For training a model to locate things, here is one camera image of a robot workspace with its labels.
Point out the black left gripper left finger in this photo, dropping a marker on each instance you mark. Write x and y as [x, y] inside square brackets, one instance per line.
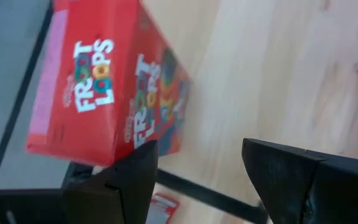
[110, 199]

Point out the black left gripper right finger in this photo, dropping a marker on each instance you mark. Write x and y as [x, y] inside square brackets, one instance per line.
[315, 193]

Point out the red Froot Loops cereal box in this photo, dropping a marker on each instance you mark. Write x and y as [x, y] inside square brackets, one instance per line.
[163, 208]
[98, 93]

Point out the wooden shelf with black legs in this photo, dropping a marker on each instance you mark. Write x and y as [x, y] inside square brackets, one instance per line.
[216, 93]

